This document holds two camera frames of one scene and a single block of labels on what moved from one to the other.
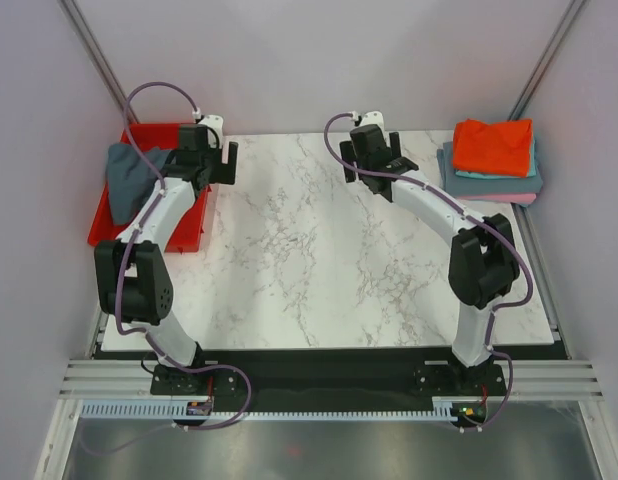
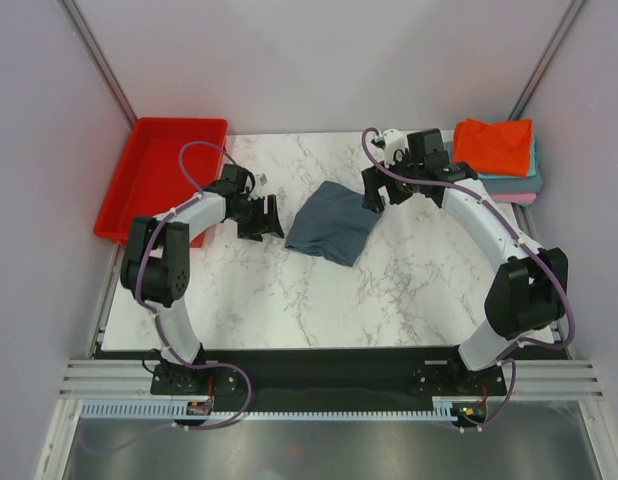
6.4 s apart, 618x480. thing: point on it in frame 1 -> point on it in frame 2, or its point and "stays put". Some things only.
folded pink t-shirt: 518,198 stays put
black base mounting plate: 329,382 stays put
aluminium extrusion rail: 525,378 stays put
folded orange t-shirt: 502,147 stays put
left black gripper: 224,174 -> 265,224
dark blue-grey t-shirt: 130,179 -> 332,223
